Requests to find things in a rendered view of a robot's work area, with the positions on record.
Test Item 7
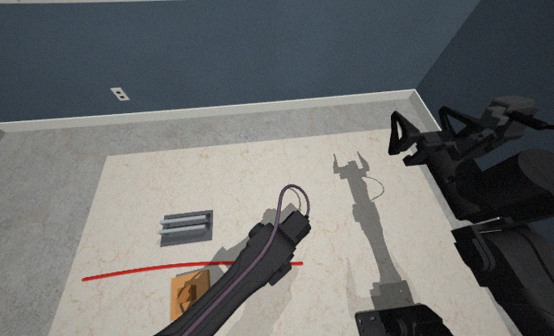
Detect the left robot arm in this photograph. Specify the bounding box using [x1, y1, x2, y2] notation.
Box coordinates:
[154, 210, 311, 336]

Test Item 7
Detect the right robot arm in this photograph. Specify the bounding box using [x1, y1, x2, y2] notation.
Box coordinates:
[355, 95, 554, 336]

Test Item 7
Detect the brown wooden block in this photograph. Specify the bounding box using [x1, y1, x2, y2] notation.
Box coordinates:
[170, 270, 211, 321]

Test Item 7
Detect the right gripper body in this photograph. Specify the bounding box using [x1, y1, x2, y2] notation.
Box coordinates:
[395, 107, 538, 189]

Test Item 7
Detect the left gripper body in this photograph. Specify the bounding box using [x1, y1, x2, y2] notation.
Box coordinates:
[268, 262, 292, 286]

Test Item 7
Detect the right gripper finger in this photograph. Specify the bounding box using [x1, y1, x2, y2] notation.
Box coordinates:
[388, 111, 420, 155]
[439, 106, 487, 138]

